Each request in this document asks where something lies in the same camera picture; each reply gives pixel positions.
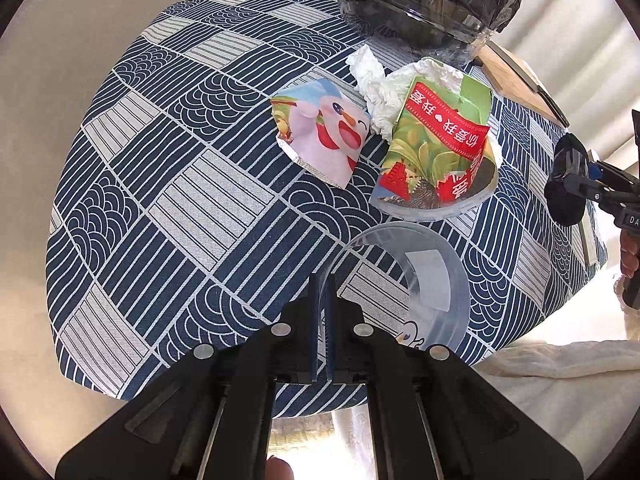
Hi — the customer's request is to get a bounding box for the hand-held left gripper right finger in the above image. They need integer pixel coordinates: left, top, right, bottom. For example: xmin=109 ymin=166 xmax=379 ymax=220
xmin=324 ymin=294 xmax=584 ymax=480

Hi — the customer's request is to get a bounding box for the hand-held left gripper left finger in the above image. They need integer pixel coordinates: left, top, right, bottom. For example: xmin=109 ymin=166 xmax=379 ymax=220
xmin=55 ymin=274 xmax=322 ymax=480

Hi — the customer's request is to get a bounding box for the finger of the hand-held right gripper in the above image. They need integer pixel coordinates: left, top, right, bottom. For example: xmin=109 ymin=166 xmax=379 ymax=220
xmin=586 ymin=150 xmax=628 ymax=192
xmin=565 ymin=174 xmax=628 ymax=210

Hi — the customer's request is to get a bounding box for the clear plastic lid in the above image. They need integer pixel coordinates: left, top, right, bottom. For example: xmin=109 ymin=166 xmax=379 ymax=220
xmin=324 ymin=222 xmax=472 ymax=357

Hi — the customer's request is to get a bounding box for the green red noodle wrapper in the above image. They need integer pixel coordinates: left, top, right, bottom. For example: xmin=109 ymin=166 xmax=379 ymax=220
xmin=370 ymin=75 xmax=501 ymax=221

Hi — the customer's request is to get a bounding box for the cartoon printed foil wrapper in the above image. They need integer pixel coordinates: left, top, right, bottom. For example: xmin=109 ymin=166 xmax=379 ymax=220
xmin=270 ymin=79 xmax=373 ymax=190

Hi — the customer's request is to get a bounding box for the clear plastic trash bin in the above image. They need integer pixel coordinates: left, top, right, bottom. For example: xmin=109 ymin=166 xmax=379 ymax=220
xmin=345 ymin=0 xmax=498 ymax=67

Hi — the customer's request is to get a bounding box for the white tissue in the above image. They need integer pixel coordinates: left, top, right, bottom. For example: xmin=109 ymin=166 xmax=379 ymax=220
xmin=345 ymin=44 xmax=466 ymax=141

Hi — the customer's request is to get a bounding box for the person's right hand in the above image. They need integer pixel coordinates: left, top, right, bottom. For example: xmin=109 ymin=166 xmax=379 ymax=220
xmin=620 ymin=230 xmax=640 ymax=279

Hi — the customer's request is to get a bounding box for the person's left hand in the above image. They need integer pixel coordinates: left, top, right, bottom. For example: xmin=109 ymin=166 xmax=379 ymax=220
xmin=265 ymin=456 xmax=294 ymax=480

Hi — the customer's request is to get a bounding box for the wooden cutting board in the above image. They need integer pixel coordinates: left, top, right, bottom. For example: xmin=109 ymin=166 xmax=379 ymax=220
xmin=472 ymin=40 xmax=568 ymax=123

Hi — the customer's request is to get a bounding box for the cleaver knife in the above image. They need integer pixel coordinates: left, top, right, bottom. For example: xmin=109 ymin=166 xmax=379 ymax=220
xmin=487 ymin=40 xmax=571 ymax=128

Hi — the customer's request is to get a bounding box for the white cloth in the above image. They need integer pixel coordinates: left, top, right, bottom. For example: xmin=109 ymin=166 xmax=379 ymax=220
xmin=472 ymin=337 xmax=640 ymax=411

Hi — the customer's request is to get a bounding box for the blue patterned tablecloth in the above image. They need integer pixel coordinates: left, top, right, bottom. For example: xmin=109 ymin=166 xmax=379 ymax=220
xmin=45 ymin=0 xmax=608 ymax=418

